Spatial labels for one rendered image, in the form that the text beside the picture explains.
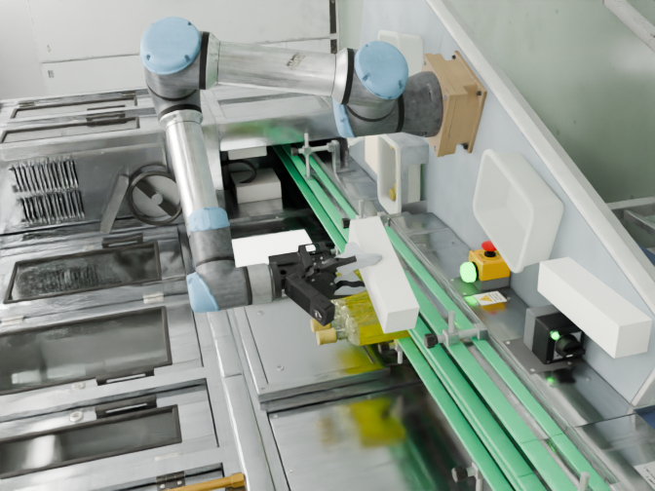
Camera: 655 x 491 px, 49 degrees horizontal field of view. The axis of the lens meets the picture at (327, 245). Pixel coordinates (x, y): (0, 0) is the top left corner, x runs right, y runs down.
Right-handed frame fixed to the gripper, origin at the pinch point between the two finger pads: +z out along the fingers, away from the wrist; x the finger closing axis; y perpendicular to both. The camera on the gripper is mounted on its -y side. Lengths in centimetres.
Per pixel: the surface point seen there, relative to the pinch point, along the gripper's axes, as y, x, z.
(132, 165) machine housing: 126, 68, -46
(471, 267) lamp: 7.6, 12.5, 25.8
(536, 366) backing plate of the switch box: -23.1, 6.6, 24.8
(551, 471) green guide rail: -44.9, 0.6, 14.7
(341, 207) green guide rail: 77, 56, 19
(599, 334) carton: -28.8, -9.6, 28.8
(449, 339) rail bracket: -10.3, 11.7, 13.5
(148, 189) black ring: 117, 73, -42
